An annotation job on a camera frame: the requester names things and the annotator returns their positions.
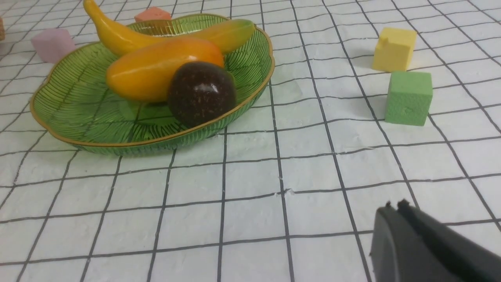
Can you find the dark purple toy mangosteen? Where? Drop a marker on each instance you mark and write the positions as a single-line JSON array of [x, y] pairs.
[[201, 92]]

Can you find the orange foam cube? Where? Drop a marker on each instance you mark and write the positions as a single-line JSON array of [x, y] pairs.
[[151, 14]]

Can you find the pink foam cube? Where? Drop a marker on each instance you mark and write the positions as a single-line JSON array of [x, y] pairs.
[[53, 44]]

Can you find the yellow toy banana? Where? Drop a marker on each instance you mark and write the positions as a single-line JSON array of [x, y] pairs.
[[227, 34]]

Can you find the green glass leaf plate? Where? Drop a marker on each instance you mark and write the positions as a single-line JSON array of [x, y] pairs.
[[75, 106]]

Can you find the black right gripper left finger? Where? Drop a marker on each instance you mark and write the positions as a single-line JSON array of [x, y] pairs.
[[410, 246]]

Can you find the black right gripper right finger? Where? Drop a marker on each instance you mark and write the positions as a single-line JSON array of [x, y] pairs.
[[467, 260]]

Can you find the green foam cube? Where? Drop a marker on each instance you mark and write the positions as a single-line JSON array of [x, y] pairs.
[[409, 98]]

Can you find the white black grid tablecloth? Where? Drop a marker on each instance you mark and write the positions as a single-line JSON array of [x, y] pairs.
[[287, 192]]

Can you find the orange yellow toy mango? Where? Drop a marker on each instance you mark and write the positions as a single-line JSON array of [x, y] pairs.
[[146, 74]]

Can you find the yellow foam cube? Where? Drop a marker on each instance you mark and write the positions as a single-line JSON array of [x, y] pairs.
[[394, 49]]

